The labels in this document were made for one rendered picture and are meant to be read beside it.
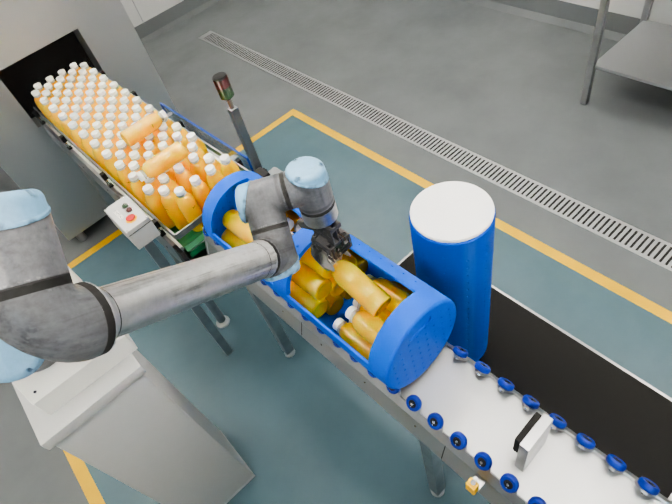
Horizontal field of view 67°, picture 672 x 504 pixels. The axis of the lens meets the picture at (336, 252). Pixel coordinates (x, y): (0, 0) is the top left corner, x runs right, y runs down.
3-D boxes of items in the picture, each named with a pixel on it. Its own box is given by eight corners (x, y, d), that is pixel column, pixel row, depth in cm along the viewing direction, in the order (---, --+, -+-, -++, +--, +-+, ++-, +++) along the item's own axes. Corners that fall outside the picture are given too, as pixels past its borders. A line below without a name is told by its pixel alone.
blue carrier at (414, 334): (395, 405, 141) (378, 361, 119) (221, 255, 191) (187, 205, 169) (459, 333, 150) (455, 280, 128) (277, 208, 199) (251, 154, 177)
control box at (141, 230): (139, 250, 193) (125, 232, 185) (116, 226, 204) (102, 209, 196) (161, 234, 196) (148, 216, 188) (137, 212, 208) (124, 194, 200)
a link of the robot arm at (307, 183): (279, 159, 117) (320, 147, 117) (293, 197, 127) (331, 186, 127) (284, 186, 111) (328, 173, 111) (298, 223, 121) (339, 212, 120)
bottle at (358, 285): (370, 315, 134) (321, 270, 140) (376, 317, 141) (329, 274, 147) (388, 295, 134) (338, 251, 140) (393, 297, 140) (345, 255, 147)
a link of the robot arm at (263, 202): (242, 233, 115) (294, 218, 114) (227, 184, 114) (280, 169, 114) (249, 232, 124) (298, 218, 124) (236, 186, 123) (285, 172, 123)
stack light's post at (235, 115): (295, 264, 306) (231, 111, 222) (291, 260, 308) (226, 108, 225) (300, 259, 307) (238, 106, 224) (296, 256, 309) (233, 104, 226)
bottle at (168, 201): (183, 216, 215) (163, 184, 201) (196, 219, 212) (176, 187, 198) (173, 228, 211) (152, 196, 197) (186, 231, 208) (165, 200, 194)
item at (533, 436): (522, 472, 126) (528, 451, 114) (508, 461, 128) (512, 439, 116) (545, 442, 129) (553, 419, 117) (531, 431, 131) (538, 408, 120)
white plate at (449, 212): (509, 195, 169) (508, 197, 170) (435, 171, 183) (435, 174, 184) (470, 253, 157) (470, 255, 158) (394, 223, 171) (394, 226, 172)
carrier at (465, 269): (498, 330, 236) (443, 305, 250) (510, 197, 170) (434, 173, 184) (469, 379, 224) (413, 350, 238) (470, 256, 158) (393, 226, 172)
